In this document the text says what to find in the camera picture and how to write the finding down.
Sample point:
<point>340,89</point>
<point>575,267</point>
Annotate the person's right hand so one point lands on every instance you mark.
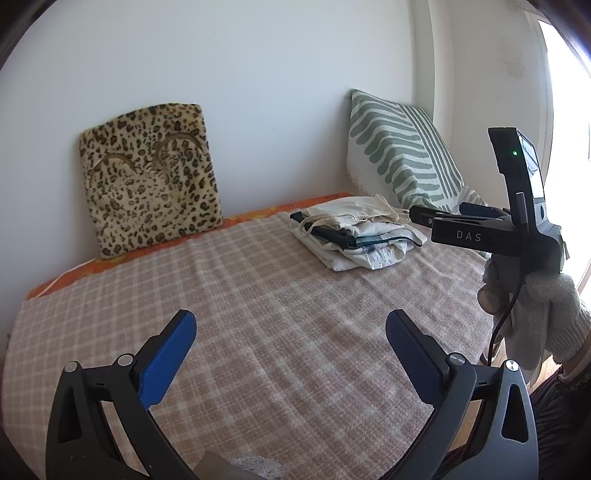
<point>554,314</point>

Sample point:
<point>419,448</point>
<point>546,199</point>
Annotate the beige plaid blanket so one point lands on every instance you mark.
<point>277,323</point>

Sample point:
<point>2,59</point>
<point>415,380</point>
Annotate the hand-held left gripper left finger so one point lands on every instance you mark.
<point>168,350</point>

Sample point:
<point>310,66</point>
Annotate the white camisole top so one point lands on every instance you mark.
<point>351,207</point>

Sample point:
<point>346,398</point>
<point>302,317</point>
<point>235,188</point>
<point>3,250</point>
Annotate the window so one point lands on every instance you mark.
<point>570,115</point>

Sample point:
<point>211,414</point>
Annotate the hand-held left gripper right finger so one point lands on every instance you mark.
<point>413,360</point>

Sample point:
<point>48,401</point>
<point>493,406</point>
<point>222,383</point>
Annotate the green striped white pillow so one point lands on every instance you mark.
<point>397,147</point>

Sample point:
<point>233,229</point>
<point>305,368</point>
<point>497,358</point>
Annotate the white printed folded cloth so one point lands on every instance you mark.
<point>383,256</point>

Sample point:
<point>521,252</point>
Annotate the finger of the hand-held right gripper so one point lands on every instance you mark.
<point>429,214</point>
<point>482,210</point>

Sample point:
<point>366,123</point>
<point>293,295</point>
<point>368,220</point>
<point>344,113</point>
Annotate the white dotted cloth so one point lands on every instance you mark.
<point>258,468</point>

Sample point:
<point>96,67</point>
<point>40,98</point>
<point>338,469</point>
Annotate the leopard print cushion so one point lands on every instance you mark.
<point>147,184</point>

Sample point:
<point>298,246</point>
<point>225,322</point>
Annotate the dark green folded garment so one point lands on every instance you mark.
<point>341,240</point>

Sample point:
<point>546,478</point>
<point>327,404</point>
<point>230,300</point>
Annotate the person's dark skirt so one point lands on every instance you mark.
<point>563,424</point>

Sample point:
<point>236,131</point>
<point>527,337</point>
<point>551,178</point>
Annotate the person's right forearm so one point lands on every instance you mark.
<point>579,367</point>

